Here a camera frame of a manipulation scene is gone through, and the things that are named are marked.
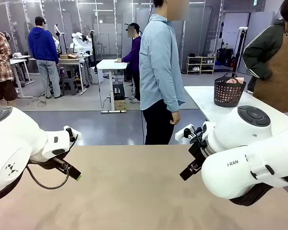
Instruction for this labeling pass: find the person in brown apron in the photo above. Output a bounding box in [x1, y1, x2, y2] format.
[242, 0, 288, 113]

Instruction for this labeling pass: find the black stand with white head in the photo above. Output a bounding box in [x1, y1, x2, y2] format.
[231, 26, 249, 79]

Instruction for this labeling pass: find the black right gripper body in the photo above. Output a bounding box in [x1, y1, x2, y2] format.
[188, 137, 209, 168]

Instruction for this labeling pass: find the white desk with papers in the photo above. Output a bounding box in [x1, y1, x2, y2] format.
[9, 55, 36, 99]

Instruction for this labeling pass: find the person in blue hoodie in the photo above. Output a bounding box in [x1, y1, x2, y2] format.
[28, 16, 64, 99]

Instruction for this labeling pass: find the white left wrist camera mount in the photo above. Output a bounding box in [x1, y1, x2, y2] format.
[63, 125, 83, 141]

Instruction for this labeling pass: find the grey desk with frame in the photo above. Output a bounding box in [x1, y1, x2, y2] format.
[58, 56, 92, 96]

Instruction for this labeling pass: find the person's right forearm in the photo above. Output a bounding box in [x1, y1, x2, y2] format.
[166, 90, 181, 113]

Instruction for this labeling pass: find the black bags pile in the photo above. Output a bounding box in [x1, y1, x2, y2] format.
[216, 47, 236, 68]

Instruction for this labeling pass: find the person in plaid shirt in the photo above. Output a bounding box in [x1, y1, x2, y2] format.
[0, 28, 19, 109]

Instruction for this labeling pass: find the small white standing desk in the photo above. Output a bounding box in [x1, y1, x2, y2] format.
[96, 59, 130, 114]

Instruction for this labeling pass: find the pink towel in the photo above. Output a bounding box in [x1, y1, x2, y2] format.
[227, 77, 245, 85]

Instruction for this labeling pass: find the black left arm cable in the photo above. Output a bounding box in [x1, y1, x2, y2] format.
[25, 162, 71, 190]

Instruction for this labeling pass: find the grey step stool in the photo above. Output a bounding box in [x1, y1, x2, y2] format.
[60, 77, 79, 96]

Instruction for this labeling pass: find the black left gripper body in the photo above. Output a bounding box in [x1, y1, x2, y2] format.
[28, 143, 78, 171]

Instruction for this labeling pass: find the person's right hand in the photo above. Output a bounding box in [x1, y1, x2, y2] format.
[170, 111, 181, 126]

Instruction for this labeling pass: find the large white table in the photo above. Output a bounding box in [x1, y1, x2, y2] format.
[183, 85, 288, 131]

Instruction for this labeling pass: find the black right arm cable sleeve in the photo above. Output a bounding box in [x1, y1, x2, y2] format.
[229, 176, 288, 207]

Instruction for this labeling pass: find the person in light blue shirt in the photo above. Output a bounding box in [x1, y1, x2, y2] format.
[139, 0, 190, 146]

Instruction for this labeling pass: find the person in purple top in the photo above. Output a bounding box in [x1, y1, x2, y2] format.
[114, 22, 143, 104]

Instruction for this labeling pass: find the black perforated laundry basket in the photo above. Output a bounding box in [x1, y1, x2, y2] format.
[214, 71, 247, 108]

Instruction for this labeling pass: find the white shoe rack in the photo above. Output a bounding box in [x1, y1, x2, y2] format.
[186, 56, 217, 75]

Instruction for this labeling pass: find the black tripod pole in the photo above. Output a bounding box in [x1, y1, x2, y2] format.
[89, 30, 98, 68]

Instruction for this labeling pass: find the cardboard box on floor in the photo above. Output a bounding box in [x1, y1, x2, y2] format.
[114, 99, 127, 112]

